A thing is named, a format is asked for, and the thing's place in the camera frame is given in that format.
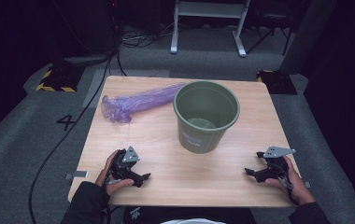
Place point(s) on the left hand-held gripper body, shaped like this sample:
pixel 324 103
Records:
pixel 125 166

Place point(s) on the grey pillar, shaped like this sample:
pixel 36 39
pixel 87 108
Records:
pixel 306 37

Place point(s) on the black yellow striped base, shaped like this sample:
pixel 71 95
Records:
pixel 59 79
pixel 276 82

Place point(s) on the person's left hand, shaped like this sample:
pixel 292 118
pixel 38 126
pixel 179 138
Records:
pixel 104 177

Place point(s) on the white metal stand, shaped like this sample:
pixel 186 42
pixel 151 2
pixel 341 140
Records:
pixel 208 9

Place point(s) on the person's torso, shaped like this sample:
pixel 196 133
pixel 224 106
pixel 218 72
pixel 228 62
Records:
pixel 191 214

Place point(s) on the black tripod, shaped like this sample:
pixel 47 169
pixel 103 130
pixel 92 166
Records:
pixel 270 29

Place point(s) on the purple plastic bag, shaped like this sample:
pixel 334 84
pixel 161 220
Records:
pixel 135 104

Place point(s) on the green plastic bin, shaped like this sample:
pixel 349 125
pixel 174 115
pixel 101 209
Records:
pixel 200 137

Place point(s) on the person's right hand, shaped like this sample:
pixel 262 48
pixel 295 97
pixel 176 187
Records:
pixel 298 189

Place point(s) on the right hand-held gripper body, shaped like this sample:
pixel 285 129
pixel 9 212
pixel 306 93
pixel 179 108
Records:
pixel 275 169

